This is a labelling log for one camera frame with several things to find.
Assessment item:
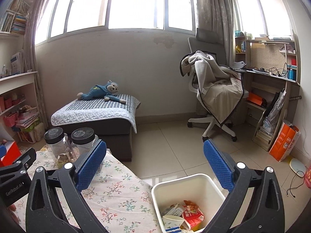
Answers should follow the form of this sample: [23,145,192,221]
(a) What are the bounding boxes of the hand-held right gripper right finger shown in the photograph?
[203,139,286,233]

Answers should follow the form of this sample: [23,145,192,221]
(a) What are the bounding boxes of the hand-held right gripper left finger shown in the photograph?
[25,140,107,233]

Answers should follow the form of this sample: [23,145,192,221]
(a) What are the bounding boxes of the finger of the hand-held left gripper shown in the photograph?
[0,148,37,178]

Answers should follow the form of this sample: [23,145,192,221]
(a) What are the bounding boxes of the white plastic bin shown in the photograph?
[151,173,229,233]

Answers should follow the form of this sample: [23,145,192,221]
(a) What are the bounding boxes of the red instant noodle packet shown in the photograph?
[182,203,205,231]

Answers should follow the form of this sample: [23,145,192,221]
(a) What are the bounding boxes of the white paper cup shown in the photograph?
[162,214,185,233]

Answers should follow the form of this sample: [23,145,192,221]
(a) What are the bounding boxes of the red cardboard box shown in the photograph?
[0,139,22,168]

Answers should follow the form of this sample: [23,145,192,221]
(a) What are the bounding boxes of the clear jar of round nuts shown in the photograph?
[70,127,102,173]

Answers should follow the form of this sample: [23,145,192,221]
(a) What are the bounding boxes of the dark ottoman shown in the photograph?
[58,120,134,162]

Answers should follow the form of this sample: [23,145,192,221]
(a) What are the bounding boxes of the woven beige bag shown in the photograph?
[34,123,45,142]

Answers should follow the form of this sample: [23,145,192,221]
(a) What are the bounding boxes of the clear jar with green label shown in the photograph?
[44,127,76,169]

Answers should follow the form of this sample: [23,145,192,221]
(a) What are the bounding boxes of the floral tablecloth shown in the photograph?
[11,146,162,233]

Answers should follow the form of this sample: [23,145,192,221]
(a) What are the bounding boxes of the pink plastic basket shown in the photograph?
[3,115,17,127]

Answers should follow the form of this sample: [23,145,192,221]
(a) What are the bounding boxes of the white office chair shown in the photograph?
[187,28,249,142]

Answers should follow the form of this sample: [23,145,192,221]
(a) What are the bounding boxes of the stack of papers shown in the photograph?
[16,105,39,128]

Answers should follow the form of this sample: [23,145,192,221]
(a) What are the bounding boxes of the grey quilted blanket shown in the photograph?
[51,93,141,134]

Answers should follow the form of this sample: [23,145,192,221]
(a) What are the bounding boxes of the stack of books under desk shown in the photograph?
[253,126,273,151]

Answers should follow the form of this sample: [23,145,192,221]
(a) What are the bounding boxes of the orange paper bag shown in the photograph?
[269,120,302,163]

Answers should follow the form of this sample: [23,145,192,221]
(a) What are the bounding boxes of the blue monkey plush toy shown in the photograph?
[76,80,127,103]

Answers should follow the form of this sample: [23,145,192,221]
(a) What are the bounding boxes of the beige blanket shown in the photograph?
[180,50,245,128]

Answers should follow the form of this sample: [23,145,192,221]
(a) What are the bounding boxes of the orange box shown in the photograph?
[247,92,263,107]

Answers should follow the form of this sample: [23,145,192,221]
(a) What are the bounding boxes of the white bathroom scale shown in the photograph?
[289,158,307,178]

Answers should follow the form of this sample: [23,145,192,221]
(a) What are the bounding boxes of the white bookshelf unit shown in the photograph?
[0,31,45,143]

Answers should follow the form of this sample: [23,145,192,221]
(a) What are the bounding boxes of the blue bottle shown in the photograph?
[287,64,297,81]

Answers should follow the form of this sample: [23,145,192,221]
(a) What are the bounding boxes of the wooden desk with shelves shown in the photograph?
[234,30,302,152]

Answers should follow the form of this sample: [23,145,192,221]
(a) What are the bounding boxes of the grey patterned curtain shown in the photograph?
[23,0,55,127]
[196,0,236,66]

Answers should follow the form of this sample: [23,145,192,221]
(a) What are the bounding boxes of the stack of flat books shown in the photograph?
[11,15,28,36]

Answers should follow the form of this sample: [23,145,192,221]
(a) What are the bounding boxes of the row of upright books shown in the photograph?
[0,11,14,33]

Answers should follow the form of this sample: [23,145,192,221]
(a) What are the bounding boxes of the large window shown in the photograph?
[34,0,197,45]

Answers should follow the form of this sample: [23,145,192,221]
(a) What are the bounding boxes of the narrow side window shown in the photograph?
[232,0,294,38]

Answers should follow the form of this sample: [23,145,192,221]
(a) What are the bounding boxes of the black floor cable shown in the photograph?
[287,173,307,197]

